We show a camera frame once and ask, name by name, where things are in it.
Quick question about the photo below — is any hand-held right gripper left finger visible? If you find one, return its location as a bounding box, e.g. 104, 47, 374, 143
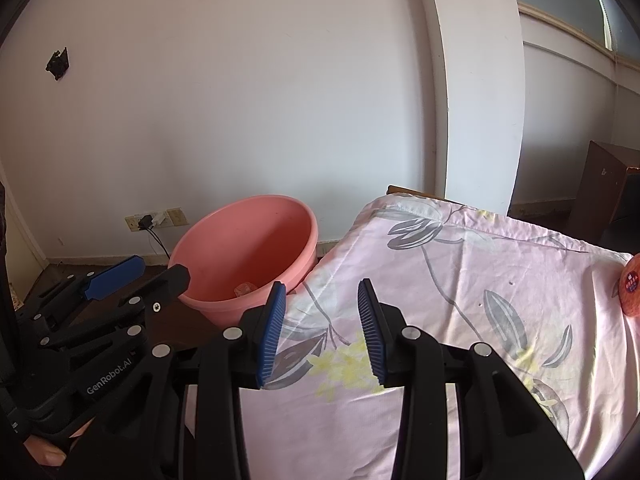
62, 281, 288, 480

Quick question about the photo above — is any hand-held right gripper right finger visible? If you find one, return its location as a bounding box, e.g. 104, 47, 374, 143
357, 278, 586, 480

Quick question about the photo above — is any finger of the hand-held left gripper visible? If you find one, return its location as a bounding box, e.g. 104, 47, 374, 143
30, 255, 146, 324
40, 264, 192, 357

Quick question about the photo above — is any pink plastic basin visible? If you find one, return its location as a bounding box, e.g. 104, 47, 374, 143
167, 194, 319, 331

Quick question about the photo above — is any person's left hand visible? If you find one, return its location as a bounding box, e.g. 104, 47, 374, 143
25, 424, 92, 467

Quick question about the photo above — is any pink floral cloth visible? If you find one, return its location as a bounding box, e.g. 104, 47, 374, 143
182, 194, 640, 480

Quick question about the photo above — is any brown wooden table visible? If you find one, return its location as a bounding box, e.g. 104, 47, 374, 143
386, 185, 453, 206

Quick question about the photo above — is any apple with sticker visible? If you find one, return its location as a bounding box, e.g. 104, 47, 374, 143
619, 252, 640, 317

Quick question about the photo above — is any brown wooden side cabinet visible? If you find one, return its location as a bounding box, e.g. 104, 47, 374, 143
569, 141, 640, 248

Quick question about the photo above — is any black power cable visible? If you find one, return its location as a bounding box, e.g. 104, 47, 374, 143
147, 227, 172, 262

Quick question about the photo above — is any black wall hook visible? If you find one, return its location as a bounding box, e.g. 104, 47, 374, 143
46, 47, 69, 82

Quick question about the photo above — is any white blind cord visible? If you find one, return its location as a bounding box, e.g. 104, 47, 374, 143
590, 0, 614, 52

